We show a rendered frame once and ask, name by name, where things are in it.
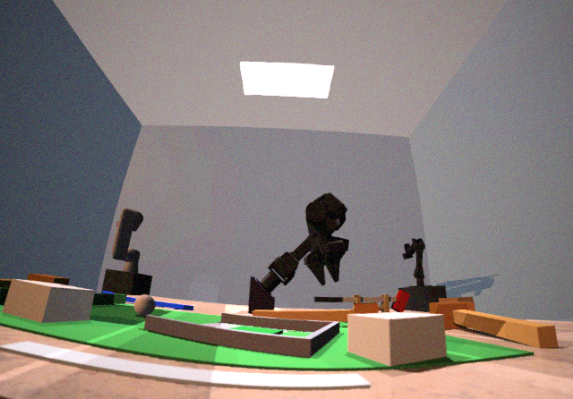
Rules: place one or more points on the green putting mat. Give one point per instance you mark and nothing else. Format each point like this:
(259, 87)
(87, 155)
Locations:
(118, 327)

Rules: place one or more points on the tan box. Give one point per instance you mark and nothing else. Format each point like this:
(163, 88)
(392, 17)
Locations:
(397, 338)
(48, 302)

